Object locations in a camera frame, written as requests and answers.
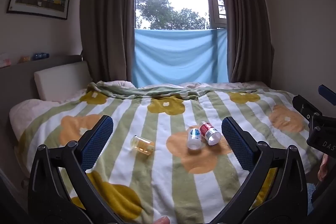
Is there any white fluffy pillow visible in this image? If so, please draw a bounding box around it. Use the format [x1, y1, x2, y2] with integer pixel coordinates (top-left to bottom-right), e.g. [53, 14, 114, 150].
[9, 89, 88, 141]

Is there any clear cup with blue print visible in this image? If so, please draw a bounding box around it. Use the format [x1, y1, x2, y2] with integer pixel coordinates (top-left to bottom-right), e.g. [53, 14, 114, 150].
[186, 127, 202, 150]

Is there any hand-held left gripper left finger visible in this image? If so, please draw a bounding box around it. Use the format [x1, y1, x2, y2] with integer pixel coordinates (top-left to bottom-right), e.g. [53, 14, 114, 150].
[28, 115, 124, 224]

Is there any brown curtain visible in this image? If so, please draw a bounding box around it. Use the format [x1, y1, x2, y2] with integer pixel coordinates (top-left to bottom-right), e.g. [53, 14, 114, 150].
[79, 0, 139, 88]
[220, 0, 275, 86]

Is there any striped floral blanket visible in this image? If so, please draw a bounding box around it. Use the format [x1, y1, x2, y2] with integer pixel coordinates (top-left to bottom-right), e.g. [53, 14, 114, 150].
[16, 81, 322, 224]

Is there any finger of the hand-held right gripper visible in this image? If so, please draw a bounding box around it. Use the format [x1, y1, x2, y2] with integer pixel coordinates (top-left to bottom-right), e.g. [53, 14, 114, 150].
[292, 94, 324, 120]
[318, 85, 336, 107]

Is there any red labelled bottle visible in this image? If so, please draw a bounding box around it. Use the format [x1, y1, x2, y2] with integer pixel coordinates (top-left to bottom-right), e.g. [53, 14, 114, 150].
[199, 121, 221, 146]

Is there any person's right hand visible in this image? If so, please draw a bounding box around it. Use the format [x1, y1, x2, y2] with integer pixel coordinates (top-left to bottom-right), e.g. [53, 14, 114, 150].
[317, 154, 330, 182]

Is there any grey bed headboard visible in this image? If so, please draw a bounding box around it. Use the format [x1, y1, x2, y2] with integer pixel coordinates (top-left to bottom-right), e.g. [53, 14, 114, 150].
[0, 54, 85, 177]

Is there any blue plastic bottle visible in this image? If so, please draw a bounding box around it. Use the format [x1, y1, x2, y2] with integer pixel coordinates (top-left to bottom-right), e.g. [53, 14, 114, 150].
[31, 52, 50, 60]

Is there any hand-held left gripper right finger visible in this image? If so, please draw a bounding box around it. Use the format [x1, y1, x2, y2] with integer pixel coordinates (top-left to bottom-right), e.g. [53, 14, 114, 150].
[213, 117, 308, 224]

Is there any yellow transparent bottle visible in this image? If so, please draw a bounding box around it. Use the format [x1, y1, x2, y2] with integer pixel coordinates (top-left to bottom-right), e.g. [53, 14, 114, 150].
[129, 135, 155, 156]

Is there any light blue cloth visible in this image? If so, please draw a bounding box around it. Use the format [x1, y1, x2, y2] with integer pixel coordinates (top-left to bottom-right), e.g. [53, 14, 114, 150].
[132, 28, 229, 88]

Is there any pink box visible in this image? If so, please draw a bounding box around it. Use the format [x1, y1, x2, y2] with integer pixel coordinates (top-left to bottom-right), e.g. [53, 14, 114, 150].
[0, 54, 11, 68]

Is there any cream cushion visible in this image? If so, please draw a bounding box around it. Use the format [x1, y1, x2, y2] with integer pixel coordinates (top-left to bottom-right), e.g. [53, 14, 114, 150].
[34, 61, 90, 102]

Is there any pale pink bed sheet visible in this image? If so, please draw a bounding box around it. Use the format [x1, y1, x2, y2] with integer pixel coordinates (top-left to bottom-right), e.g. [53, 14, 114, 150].
[98, 80, 271, 91]

